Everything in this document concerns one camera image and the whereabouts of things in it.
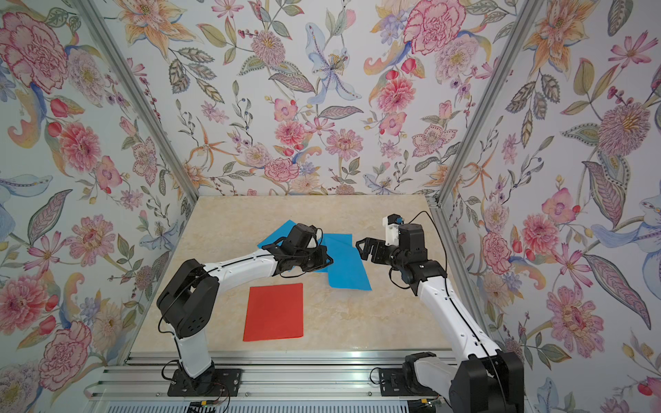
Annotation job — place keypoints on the red paper sheet one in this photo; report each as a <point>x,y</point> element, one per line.
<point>275,313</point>

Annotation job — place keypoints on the right table edge rail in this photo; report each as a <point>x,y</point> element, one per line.
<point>459,273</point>

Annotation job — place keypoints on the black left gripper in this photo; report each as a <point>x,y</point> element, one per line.
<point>322,257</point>

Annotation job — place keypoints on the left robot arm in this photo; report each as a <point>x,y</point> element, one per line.
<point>187,302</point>

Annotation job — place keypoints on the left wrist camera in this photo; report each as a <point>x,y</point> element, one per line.
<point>301,237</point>

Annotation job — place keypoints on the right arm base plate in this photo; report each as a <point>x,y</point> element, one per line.
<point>392,383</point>

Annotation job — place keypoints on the front aluminium rail frame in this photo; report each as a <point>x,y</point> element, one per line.
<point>325,376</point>

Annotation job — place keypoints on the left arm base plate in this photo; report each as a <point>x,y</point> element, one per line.
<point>212,383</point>

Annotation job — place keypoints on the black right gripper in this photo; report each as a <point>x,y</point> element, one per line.
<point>381,247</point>

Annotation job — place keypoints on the blue paper sheet three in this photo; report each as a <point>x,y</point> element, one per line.
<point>354,279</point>

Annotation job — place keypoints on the right aluminium corner post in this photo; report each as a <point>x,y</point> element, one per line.
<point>522,24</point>

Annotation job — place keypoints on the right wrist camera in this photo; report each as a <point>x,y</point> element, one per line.
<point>402,235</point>

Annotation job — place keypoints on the blue paper sheet two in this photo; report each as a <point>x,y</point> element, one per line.
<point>341,250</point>

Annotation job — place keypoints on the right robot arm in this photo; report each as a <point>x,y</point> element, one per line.
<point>483,378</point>

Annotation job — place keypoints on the aluminium corner post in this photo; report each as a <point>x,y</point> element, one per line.
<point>522,24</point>
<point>117,62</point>

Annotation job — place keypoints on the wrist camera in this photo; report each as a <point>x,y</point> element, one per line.
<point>402,235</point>
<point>301,237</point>

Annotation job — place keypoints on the blue paper sheet one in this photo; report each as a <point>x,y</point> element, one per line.
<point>282,231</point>

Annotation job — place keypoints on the left aluminium corner post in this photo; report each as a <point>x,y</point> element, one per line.
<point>117,62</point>

